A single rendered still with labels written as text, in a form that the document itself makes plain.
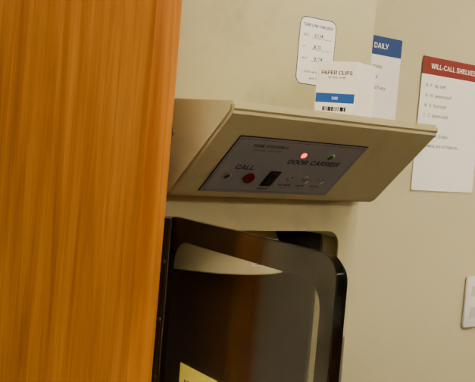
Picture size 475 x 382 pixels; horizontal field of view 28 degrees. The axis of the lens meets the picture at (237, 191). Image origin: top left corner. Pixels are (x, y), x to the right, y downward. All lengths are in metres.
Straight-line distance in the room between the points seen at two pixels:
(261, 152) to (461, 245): 1.20
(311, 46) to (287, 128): 0.19
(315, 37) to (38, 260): 0.41
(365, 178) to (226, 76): 0.21
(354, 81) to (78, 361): 0.42
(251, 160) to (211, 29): 0.15
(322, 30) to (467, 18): 0.98
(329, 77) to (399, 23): 0.86
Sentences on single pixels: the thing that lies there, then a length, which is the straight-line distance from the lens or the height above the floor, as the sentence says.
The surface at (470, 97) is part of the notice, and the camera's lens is 2.12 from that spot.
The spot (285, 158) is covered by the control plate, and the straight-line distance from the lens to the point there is 1.01.
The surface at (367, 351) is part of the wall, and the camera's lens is 1.95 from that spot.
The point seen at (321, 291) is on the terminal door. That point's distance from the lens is 0.75.
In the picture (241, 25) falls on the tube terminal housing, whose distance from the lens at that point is 1.07.
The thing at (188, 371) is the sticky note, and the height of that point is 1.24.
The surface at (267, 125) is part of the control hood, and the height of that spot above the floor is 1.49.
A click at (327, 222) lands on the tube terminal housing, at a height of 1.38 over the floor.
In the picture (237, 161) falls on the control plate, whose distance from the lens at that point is 0.98.
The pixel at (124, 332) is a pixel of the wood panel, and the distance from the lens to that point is 0.91.
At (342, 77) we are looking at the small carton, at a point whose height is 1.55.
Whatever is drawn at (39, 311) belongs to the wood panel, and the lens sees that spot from 1.04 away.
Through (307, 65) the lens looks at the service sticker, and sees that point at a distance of 1.14.
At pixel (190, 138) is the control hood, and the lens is 0.96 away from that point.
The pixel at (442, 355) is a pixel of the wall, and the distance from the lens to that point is 2.15.
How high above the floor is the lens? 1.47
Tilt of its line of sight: 3 degrees down
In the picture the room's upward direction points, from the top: 5 degrees clockwise
